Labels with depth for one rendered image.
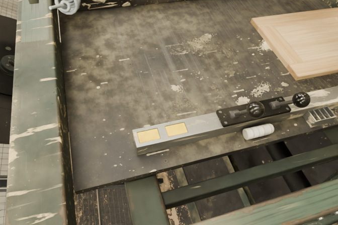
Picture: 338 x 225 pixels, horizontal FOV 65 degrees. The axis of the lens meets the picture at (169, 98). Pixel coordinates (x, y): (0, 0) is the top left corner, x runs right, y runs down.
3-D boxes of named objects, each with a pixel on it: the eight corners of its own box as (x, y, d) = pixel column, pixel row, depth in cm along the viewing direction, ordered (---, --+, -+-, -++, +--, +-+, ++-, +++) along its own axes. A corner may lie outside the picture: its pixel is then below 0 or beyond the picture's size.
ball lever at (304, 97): (279, 111, 73) (316, 105, 60) (267, 114, 72) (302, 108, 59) (276, 98, 73) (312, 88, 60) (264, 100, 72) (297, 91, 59)
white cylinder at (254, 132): (245, 142, 69) (272, 135, 71) (249, 136, 67) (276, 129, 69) (240, 132, 71) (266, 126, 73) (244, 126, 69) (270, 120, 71)
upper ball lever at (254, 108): (240, 120, 70) (270, 115, 57) (227, 123, 69) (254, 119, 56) (237, 106, 70) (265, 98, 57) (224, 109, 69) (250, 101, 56)
